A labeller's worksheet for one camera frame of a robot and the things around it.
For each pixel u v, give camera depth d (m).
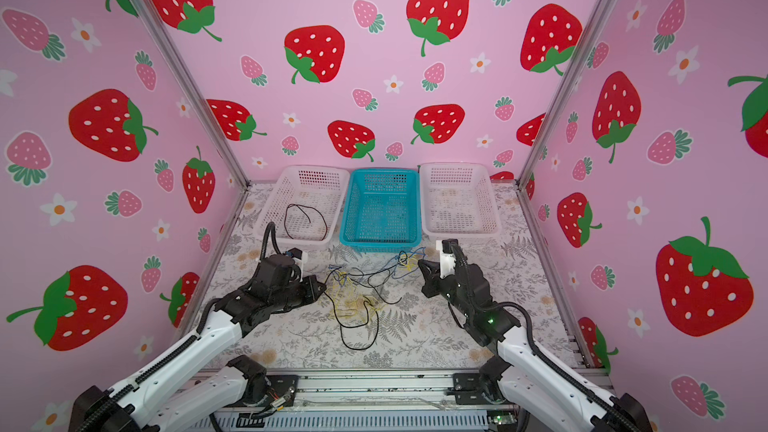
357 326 0.71
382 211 1.14
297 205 1.05
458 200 1.16
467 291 0.56
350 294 0.91
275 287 0.62
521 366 0.51
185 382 0.47
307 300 0.71
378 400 0.73
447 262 0.69
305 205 1.13
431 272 0.72
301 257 0.76
